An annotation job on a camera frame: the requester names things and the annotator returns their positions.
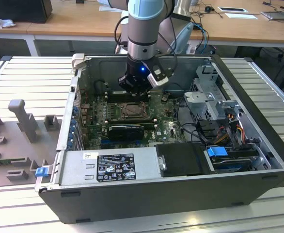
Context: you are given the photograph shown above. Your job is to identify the silver CPU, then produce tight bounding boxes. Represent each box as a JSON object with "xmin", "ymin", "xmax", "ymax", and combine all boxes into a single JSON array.
[{"xmin": 126, "ymin": 104, "xmax": 143, "ymax": 115}]

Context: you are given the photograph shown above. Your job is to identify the metal socket cover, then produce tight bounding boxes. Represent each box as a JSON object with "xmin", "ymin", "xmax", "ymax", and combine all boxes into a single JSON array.
[{"xmin": 121, "ymin": 103, "xmax": 147, "ymax": 117}]

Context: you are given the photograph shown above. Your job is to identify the CPU socket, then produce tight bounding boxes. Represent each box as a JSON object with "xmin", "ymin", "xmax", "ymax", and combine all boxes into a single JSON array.
[{"xmin": 120, "ymin": 101, "xmax": 149, "ymax": 119}]

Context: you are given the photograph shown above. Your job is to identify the black graphics card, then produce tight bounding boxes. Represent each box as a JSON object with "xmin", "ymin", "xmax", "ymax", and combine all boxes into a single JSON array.
[{"xmin": 109, "ymin": 125, "xmax": 144, "ymax": 141}]

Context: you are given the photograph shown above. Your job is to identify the green motherboard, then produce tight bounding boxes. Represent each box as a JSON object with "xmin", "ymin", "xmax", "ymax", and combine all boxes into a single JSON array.
[{"xmin": 80, "ymin": 93, "xmax": 189, "ymax": 150}]

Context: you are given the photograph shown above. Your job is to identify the pale blue teach pendant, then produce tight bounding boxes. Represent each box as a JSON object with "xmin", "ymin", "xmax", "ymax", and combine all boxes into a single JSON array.
[{"xmin": 173, "ymin": 21, "xmax": 195, "ymax": 54}]

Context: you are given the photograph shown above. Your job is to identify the metal drive cage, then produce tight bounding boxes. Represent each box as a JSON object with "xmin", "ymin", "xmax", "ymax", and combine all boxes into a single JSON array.
[{"xmin": 183, "ymin": 65, "xmax": 242, "ymax": 122}]

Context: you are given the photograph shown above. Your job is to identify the wooden desk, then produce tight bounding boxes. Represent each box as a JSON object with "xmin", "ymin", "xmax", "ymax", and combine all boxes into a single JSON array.
[{"xmin": 0, "ymin": 0, "xmax": 284, "ymax": 49}]

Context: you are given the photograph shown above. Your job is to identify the black power supply label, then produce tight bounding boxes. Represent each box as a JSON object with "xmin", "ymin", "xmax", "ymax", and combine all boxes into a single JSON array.
[{"xmin": 96, "ymin": 153, "xmax": 136, "ymax": 183}]

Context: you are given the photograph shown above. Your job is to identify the black plastic shroud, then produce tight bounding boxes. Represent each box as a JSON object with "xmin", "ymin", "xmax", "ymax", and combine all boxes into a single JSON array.
[{"xmin": 154, "ymin": 143, "xmax": 217, "ymax": 177}]

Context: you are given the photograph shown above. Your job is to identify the silver power supply unit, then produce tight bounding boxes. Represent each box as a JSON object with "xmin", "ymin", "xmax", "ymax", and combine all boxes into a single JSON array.
[{"xmin": 59, "ymin": 148, "xmax": 162, "ymax": 187}]

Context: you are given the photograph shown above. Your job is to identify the blue disk carrier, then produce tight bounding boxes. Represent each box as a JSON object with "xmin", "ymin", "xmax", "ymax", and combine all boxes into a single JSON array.
[{"xmin": 206, "ymin": 146, "xmax": 227, "ymax": 158}]

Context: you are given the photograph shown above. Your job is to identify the black open PC case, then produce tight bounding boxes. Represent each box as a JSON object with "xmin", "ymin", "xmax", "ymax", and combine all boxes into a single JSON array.
[{"xmin": 34, "ymin": 53, "xmax": 284, "ymax": 225}]

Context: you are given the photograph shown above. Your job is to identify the white paper sheet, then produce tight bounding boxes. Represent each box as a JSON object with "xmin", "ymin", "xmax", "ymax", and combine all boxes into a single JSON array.
[{"xmin": 225, "ymin": 12, "xmax": 260, "ymax": 20}]

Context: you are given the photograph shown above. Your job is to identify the grey parts rack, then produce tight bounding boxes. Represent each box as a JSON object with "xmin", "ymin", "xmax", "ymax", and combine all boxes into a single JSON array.
[{"xmin": 0, "ymin": 99, "xmax": 63, "ymax": 189}]

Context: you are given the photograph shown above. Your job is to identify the black box on desk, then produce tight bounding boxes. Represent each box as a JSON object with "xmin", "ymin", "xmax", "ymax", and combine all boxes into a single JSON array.
[{"xmin": 0, "ymin": 0, "xmax": 53, "ymax": 24}]

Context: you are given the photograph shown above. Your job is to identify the crumpled white paper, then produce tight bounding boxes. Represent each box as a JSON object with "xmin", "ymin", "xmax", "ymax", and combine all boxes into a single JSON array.
[{"xmin": 0, "ymin": 13, "xmax": 16, "ymax": 29}]

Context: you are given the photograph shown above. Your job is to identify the grey tablet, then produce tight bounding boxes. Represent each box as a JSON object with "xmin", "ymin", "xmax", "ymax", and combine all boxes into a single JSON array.
[{"xmin": 260, "ymin": 11, "xmax": 284, "ymax": 21}]

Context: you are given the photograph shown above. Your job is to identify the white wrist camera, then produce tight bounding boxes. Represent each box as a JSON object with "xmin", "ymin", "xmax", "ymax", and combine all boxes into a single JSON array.
[{"xmin": 146, "ymin": 64, "xmax": 170, "ymax": 87}]

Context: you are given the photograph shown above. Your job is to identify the black internal cable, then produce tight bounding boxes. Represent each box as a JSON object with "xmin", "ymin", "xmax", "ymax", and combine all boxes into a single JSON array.
[{"xmin": 174, "ymin": 97, "xmax": 207, "ymax": 144}]

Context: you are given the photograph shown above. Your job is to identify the grey case release handle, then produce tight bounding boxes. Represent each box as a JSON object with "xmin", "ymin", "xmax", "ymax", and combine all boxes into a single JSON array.
[{"xmin": 71, "ymin": 53, "xmax": 86, "ymax": 72}]

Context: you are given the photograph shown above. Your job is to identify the blue cable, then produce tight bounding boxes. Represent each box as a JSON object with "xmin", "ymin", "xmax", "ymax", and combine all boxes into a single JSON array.
[{"xmin": 192, "ymin": 23, "xmax": 209, "ymax": 54}]

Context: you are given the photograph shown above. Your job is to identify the coloured wire bundle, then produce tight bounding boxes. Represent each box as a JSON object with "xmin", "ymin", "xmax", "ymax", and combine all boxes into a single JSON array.
[{"xmin": 214, "ymin": 121, "xmax": 245, "ymax": 144}]

